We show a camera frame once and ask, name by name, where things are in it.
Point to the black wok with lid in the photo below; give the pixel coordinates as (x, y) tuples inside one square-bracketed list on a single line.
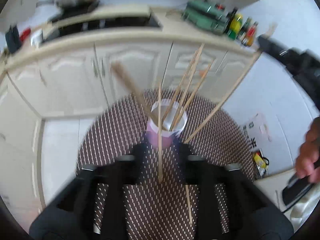
[(70, 8)]

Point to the red container on counter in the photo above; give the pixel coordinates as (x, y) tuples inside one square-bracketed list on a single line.
[(25, 34)]

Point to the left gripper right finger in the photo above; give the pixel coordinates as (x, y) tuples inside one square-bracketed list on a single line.
[(229, 205)]

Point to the dark green bottle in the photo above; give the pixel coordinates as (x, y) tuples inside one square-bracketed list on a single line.
[(243, 31)]

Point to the white mug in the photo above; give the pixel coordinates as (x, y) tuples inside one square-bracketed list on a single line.
[(36, 38)]

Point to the green yellow bottle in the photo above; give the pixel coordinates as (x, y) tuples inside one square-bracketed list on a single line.
[(235, 26)]

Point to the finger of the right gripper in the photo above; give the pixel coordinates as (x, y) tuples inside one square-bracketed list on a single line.
[(272, 48)]

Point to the pink cylindrical utensil cup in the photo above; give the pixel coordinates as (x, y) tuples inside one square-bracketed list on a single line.
[(167, 136)]

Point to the thin bamboo chopstick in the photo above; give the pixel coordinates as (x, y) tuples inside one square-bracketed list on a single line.
[(258, 52), (189, 204)]

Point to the dark soy sauce bottle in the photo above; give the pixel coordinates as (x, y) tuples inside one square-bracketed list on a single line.
[(230, 17)]

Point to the green electric cooker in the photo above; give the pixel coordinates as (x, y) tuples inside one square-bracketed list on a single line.
[(205, 16)]

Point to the brown polka dot tablecloth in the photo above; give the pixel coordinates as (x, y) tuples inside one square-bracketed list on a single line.
[(160, 209)]

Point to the black induction cooktop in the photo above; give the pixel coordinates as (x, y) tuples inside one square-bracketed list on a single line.
[(116, 22)]

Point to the black electric kettle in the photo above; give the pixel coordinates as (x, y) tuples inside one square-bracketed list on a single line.
[(13, 39)]

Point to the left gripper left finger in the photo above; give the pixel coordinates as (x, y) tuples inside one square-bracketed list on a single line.
[(92, 205)]

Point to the person's right hand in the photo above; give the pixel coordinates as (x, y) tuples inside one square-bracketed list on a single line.
[(309, 154)]

